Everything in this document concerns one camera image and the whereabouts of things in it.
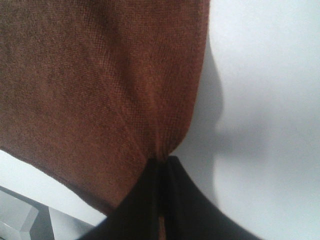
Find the brown towel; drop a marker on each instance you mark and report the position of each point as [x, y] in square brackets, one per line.
[90, 90]

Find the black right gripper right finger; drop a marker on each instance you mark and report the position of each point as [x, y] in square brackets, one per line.
[188, 214]

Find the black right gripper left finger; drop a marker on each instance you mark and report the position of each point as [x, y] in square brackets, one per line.
[137, 216]

